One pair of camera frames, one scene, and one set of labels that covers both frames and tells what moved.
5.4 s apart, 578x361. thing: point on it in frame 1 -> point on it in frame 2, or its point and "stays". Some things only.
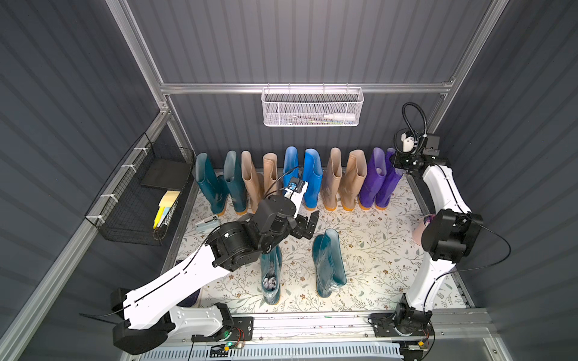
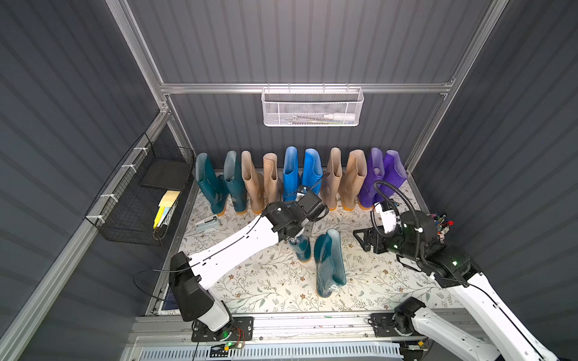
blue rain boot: x=290 y=165 stays
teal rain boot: x=271 y=268 -> x=302 y=247
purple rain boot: x=371 y=189 stays
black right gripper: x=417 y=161 -> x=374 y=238
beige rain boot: x=253 y=182 stays
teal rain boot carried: x=214 y=186 stays
